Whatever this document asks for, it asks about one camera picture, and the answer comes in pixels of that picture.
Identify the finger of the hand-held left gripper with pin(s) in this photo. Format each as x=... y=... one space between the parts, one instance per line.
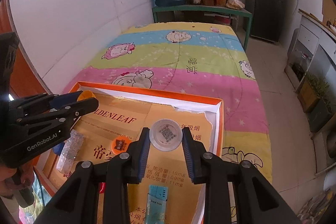
x=84 y=107
x=65 y=100

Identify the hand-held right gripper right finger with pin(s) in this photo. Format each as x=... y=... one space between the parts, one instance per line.
x=187 y=153

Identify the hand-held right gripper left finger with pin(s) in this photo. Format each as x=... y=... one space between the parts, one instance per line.
x=143 y=150

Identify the blue bottle cap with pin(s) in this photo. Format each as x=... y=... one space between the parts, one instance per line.
x=57 y=149

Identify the white bottle cap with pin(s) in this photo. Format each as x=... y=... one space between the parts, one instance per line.
x=165 y=134

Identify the orange-rimmed cardboard box tray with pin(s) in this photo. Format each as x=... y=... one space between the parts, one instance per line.
x=168 y=106

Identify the slim light blue box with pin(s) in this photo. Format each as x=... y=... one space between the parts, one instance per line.
x=157 y=203

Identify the red bottle cap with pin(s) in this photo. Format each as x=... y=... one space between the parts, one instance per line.
x=101 y=188

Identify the person's left hand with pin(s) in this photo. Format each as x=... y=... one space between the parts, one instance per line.
x=25 y=176

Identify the orange cap with dark label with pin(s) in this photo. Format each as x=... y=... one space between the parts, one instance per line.
x=120 y=144

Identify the clear plastic packet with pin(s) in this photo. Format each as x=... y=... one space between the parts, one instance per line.
x=70 y=151

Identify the cartoon printed blanket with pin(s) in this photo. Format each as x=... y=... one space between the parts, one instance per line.
x=183 y=64

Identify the brown planter with plant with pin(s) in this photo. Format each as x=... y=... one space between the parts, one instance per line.
x=309 y=95

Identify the patterned cloth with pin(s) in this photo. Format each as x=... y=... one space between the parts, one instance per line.
x=315 y=208

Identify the dark green planter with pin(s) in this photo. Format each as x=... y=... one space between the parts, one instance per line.
x=321 y=113

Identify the green metal table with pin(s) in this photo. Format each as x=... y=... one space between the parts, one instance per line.
x=199 y=10

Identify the white side cabinet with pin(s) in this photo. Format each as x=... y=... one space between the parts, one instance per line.
x=315 y=40

